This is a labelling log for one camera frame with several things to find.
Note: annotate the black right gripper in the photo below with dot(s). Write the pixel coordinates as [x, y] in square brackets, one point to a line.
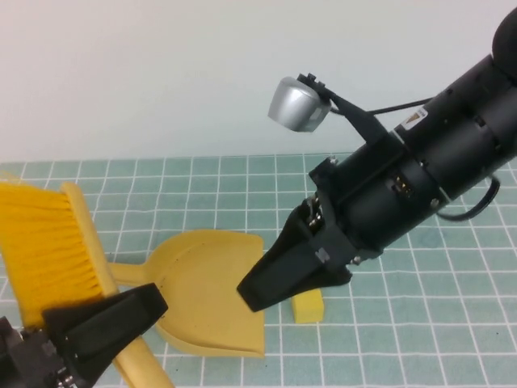
[375, 194]

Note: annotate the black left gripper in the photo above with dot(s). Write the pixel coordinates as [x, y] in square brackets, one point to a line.
[28, 359]

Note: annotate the yellow foam cube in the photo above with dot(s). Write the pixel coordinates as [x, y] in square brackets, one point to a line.
[309, 310]

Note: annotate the yellow plastic dustpan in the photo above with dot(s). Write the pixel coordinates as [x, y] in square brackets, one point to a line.
[202, 291]

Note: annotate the yellow hand brush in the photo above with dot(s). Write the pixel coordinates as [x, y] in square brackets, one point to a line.
[40, 242]

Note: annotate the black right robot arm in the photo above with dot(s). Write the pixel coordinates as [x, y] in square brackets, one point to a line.
[476, 113]

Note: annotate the teal checkered tablecloth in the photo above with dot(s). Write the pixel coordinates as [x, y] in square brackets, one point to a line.
[444, 323]

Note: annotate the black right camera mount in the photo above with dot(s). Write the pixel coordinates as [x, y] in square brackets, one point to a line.
[359, 117]

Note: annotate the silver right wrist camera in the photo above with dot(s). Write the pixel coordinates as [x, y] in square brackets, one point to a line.
[295, 105]

